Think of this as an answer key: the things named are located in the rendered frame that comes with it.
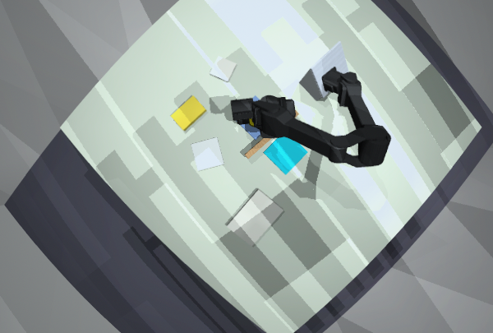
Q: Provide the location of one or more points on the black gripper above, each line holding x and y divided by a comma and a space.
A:
290, 107

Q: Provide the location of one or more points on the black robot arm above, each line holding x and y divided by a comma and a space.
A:
271, 117

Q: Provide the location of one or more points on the yellow rectangular block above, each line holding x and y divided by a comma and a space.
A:
188, 113

